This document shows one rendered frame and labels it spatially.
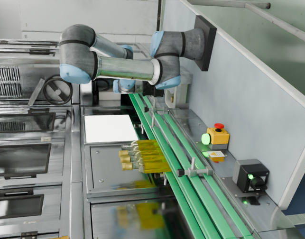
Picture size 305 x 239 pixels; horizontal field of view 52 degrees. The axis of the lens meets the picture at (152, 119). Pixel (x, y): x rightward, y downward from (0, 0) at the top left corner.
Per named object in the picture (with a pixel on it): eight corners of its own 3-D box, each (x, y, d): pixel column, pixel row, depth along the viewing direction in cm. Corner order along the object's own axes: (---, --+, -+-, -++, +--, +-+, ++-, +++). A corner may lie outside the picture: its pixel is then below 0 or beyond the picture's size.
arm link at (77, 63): (184, 54, 141) (62, 37, 115) (187, 86, 139) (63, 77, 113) (170, 61, 152) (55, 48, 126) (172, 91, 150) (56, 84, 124)
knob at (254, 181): (261, 188, 102) (266, 194, 99) (248, 188, 101) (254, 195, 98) (263, 176, 100) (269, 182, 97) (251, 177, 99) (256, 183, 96)
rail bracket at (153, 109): (164, 126, 172) (142, 127, 169) (167, 97, 166) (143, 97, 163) (165, 128, 170) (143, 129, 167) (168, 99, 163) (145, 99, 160)
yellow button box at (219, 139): (220, 141, 134) (205, 142, 133) (223, 125, 131) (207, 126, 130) (227, 149, 128) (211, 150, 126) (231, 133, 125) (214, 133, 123)
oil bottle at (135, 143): (169, 147, 165) (129, 149, 160) (170, 138, 163) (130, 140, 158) (172, 152, 160) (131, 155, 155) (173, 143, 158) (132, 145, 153)
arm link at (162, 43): (181, 26, 140) (152, 25, 138) (183, 55, 139) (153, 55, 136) (174, 37, 152) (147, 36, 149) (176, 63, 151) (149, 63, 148)
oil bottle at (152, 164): (179, 164, 150) (135, 167, 145) (180, 154, 147) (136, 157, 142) (183, 171, 145) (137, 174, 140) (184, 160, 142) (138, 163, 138)
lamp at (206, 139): (206, 141, 131) (199, 141, 130) (207, 131, 129) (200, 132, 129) (210, 146, 127) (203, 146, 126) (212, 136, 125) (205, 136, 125)
